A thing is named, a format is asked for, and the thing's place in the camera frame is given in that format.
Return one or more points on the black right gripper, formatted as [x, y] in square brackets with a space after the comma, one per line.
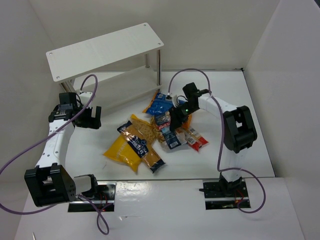
[176, 116]

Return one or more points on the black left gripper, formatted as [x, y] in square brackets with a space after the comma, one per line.
[89, 118]

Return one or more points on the fusilli bag with dark label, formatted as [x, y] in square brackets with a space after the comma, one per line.
[168, 139]

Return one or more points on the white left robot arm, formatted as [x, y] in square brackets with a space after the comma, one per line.
[49, 183]

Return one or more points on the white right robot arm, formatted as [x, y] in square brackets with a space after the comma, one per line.
[237, 135]

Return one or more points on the blue and orange pasta bag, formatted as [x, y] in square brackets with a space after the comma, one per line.
[159, 108]

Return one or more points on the yellow fusilli pasta bag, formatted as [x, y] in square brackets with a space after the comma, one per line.
[121, 152]

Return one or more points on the white two-tier shelf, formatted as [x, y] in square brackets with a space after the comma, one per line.
[114, 88]

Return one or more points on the red spaghetti packet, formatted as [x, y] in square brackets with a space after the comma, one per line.
[195, 140]

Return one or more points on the spaghetti bag with navy ends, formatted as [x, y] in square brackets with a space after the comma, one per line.
[141, 146]

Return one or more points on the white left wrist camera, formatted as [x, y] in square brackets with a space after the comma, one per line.
[85, 98]

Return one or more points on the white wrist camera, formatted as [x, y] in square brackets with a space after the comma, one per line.
[172, 97]
[85, 98]

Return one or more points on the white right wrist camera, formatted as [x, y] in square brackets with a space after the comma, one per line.
[172, 97]

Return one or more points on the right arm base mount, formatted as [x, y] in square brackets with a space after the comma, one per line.
[216, 199]

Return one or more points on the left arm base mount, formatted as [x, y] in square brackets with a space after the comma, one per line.
[104, 199]

